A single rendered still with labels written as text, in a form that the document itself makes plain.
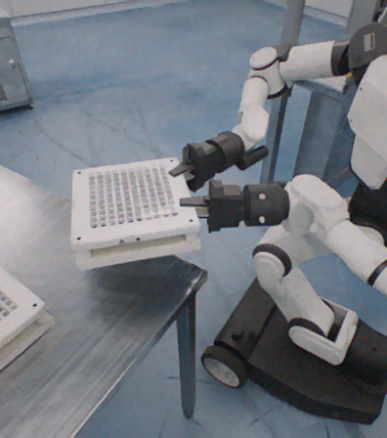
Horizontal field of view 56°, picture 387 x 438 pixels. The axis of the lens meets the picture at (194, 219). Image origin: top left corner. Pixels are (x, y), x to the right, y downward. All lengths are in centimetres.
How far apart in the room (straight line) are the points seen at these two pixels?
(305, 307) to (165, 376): 66
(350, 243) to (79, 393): 56
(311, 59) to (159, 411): 135
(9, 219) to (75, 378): 52
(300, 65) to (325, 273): 126
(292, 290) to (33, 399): 92
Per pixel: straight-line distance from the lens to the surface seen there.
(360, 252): 71
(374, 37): 106
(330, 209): 74
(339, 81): 195
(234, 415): 164
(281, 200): 75
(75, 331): 82
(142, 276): 87
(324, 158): 226
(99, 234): 71
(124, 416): 165
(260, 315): 162
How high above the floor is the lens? 154
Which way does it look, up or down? 43 degrees down
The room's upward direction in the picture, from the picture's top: straight up
